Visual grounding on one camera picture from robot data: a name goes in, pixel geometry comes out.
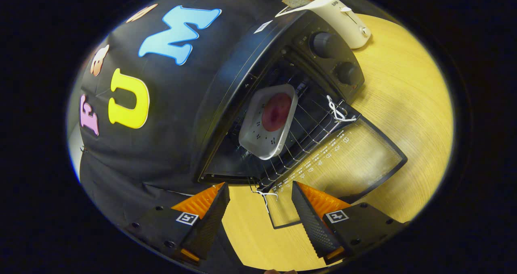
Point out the toasted bread slice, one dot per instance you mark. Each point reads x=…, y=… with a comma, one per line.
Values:
x=297, y=0

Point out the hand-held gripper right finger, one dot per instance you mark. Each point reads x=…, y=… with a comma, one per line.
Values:
x=313, y=225

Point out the white square plate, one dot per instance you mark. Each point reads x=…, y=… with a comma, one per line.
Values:
x=254, y=141

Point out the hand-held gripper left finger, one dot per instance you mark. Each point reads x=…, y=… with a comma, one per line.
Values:
x=210, y=225

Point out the pink round ham slice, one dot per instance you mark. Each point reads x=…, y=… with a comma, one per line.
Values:
x=276, y=112

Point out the white pop-up toaster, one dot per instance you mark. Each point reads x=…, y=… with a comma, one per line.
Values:
x=343, y=24

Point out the black toaster oven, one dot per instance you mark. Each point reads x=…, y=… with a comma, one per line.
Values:
x=242, y=64

